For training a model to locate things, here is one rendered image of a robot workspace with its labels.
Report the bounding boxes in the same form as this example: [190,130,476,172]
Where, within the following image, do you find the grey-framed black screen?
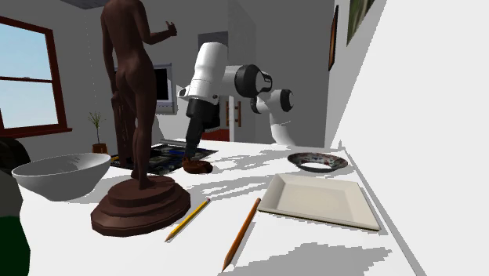
[114,62,178,115]

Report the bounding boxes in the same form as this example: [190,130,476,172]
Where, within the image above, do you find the small brown round object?
[181,156,214,175]

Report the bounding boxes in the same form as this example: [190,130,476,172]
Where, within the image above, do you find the dark printed magazine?
[110,141,219,176]

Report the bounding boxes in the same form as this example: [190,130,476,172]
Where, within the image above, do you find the brown standing figure statue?
[90,0,191,238]

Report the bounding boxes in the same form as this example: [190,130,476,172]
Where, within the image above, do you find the yellow pencil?
[164,197,212,243]

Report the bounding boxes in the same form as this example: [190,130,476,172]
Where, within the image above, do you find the potted plant brown pot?
[87,111,109,155]

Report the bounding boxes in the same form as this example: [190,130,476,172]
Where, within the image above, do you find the orange pencil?
[221,197,263,273]

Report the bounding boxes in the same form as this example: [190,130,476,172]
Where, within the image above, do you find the patterned round deep plate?
[287,151,350,174]

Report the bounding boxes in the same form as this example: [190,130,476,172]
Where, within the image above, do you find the white square plate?
[257,172,382,232]

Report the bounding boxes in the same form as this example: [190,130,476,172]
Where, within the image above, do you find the white bowl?
[11,152,112,203]

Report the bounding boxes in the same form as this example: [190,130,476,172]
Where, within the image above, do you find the red-framed window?
[0,15,73,139]

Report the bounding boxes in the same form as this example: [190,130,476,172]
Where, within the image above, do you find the dark grey green chair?
[0,136,32,276]

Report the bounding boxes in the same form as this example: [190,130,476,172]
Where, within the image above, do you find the white door brown handles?
[219,95,246,143]

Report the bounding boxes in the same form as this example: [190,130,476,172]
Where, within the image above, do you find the dark-framed wall picture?
[328,4,340,72]

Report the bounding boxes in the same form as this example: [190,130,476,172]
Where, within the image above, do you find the green wall picture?
[346,0,376,47]

